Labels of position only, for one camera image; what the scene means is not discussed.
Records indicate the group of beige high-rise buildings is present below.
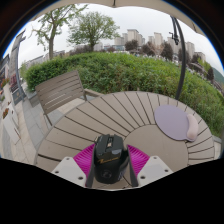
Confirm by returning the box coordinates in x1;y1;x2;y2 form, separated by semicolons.
93;28;208;65

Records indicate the dark tall sign pillar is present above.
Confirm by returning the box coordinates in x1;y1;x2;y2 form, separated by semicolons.
7;29;28;105

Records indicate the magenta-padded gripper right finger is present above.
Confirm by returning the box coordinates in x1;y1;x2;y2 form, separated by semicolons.
127;144;175;188

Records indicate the lilac mouse pad, pink wrist rest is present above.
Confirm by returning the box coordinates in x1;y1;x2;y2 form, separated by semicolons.
153;104;200;143

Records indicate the round bushy green tree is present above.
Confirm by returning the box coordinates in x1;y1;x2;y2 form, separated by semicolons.
66;11;122;53

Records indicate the thin-crowned tree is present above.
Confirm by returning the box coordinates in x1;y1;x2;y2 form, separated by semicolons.
31;3;88;61

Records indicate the black computer mouse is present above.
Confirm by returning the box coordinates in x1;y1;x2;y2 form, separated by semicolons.
92;133;131;185

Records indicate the white planter box with flowers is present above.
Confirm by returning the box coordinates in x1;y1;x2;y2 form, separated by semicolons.
1;105;22;146

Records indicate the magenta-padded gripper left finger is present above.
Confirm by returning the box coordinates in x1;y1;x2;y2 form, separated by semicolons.
51;143;97;188

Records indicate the grey slatted patio chair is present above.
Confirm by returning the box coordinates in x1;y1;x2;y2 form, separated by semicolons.
34;69;105;127

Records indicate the beige parasol canopy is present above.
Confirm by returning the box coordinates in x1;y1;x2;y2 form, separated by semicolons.
49;0;205;37

